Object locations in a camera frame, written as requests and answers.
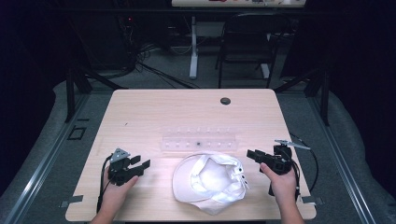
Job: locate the white cap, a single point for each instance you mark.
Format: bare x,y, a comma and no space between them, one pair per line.
210,183

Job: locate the black metal stand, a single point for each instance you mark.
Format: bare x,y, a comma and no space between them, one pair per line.
81,84
311,90

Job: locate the person's right hand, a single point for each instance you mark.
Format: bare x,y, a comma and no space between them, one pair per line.
281,186

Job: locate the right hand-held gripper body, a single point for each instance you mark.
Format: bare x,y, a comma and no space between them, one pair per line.
280,158

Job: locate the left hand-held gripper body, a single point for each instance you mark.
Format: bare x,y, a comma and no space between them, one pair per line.
120,169

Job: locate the black grommet cap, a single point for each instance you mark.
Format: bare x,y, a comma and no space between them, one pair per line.
225,100

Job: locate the clear acrylic rack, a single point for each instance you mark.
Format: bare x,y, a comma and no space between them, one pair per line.
199,140

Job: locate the grey tape strip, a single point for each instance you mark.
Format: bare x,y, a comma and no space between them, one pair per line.
72,200
312,200

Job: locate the black chair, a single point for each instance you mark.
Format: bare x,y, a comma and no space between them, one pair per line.
249,46

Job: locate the person's left hand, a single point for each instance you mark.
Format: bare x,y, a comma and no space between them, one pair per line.
116,193

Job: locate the white desk leg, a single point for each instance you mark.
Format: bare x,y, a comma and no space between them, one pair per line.
194,46

